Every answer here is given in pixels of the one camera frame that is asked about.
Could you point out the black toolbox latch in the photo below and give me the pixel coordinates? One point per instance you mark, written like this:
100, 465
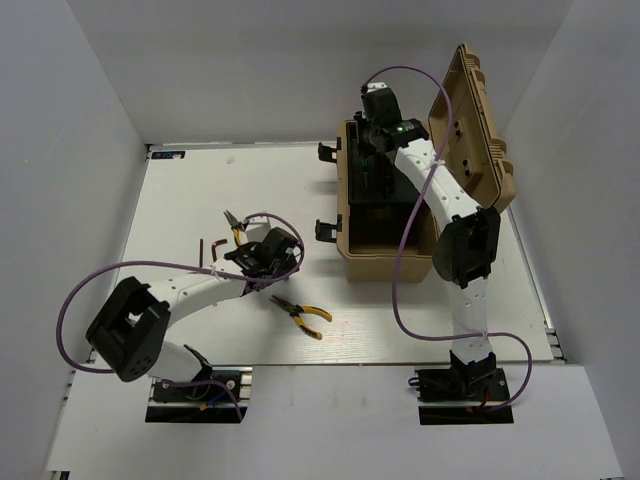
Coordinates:
328, 232
328, 153

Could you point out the tan plastic toolbox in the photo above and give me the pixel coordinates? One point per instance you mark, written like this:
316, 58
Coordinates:
417, 196

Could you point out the black toolbox front latch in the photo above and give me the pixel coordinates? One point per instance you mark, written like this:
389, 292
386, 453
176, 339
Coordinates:
328, 232

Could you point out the blue table corner label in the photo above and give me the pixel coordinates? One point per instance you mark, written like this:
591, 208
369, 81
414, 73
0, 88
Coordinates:
168, 155

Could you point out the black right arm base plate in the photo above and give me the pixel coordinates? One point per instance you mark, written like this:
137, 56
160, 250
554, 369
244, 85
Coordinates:
443, 401

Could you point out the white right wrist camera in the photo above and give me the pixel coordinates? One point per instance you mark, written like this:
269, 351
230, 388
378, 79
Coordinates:
375, 86

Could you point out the yellow black needle-nose pliers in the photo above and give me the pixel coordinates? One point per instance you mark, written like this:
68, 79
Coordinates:
238, 228

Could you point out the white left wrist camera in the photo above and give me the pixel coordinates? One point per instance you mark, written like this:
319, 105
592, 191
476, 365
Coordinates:
256, 230

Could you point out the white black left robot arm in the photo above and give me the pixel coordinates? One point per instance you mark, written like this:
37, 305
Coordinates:
129, 331

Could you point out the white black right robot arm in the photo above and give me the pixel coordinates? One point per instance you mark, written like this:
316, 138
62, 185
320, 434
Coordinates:
467, 244

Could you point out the yellow black pliers near front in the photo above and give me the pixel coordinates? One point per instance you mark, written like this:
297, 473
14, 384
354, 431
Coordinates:
296, 311

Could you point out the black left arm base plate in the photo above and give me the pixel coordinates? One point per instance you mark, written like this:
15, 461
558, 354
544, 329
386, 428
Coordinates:
208, 404

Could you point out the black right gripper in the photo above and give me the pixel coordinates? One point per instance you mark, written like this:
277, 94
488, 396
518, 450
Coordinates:
360, 120

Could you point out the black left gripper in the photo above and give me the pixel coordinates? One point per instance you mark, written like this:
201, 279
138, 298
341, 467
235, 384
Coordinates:
287, 267

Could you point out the black toolbox rear latch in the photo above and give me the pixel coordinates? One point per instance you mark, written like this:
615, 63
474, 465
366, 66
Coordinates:
328, 153

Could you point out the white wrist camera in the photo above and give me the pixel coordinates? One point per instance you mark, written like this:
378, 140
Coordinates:
375, 86
256, 230

